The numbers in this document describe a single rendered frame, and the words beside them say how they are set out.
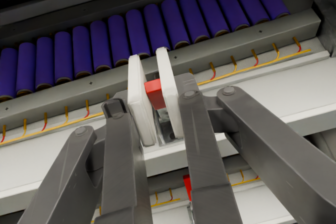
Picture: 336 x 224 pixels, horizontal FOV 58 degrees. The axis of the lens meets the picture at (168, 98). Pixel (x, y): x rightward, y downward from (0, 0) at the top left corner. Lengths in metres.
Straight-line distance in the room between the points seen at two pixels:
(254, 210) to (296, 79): 0.21
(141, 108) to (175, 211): 0.31
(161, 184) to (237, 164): 0.11
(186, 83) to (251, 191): 0.30
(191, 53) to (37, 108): 0.15
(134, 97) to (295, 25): 0.19
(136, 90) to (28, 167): 0.17
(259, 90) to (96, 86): 0.15
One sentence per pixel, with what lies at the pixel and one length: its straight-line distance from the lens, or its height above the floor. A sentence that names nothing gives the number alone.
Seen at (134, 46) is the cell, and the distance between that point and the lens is 0.31.
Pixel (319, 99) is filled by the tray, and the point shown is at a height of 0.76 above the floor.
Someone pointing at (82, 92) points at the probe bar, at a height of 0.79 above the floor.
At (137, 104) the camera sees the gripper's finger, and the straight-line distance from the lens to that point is 0.15.
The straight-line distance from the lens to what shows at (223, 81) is 0.28.
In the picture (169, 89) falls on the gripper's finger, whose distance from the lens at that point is 0.15.
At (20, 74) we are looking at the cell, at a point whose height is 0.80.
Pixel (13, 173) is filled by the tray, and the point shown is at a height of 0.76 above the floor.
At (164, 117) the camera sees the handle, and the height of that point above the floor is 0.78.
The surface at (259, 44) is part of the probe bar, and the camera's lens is 0.30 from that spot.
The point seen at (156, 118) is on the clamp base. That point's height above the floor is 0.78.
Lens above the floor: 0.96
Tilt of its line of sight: 43 degrees down
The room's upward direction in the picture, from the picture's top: 17 degrees counter-clockwise
